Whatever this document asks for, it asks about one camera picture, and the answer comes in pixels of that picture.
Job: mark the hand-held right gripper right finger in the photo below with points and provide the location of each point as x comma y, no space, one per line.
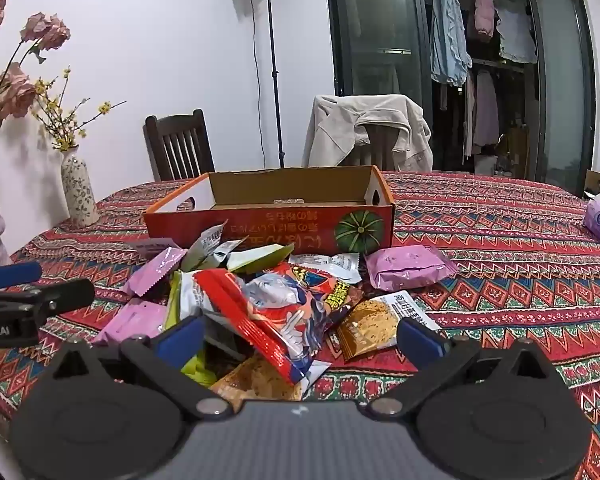
420,339

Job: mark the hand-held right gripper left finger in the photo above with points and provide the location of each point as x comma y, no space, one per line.
180,342

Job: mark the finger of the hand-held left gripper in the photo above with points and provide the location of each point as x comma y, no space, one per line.
60,296
15,274

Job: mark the lime green snack packet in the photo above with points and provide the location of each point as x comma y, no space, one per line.
175,300

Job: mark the orange white snack bag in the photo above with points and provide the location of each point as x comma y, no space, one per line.
375,327

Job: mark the pink snack packet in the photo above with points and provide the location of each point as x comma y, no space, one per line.
132,322
152,272
410,267

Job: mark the orange chip bag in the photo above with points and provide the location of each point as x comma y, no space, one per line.
250,380

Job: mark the white green snack packet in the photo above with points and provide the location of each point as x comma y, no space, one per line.
205,250
257,260

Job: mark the red cartoon snack bag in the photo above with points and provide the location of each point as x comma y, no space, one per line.
275,310

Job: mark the orange cardboard box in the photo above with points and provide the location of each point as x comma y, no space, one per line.
280,222

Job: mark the grey purple snack packet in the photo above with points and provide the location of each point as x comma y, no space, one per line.
150,247

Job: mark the red patterned tablecloth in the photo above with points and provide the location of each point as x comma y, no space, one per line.
505,280

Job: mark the floral ceramic vase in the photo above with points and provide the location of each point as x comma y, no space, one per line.
80,190

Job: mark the yellow flower branches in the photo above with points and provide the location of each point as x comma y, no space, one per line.
62,120

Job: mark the pink artificial roses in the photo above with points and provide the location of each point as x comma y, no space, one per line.
17,92

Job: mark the dark wooden chair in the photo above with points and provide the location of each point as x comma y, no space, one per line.
180,145

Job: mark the wooden chair under jacket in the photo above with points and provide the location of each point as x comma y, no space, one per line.
380,147

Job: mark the beige jacket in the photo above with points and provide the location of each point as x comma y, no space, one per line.
340,130

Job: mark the brown cardboard box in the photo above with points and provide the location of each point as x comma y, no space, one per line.
596,182

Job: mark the lavender hanging garment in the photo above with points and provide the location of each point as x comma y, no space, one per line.
486,110

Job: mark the light blue denim shirt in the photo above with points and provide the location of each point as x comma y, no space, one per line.
447,35

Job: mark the sliding glass door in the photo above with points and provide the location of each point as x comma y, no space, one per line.
375,35

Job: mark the pale blue hanging shirt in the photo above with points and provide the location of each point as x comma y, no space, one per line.
517,35

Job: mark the studio light on stand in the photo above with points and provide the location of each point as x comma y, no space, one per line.
270,35

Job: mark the pink hanging jacket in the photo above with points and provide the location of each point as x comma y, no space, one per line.
485,12

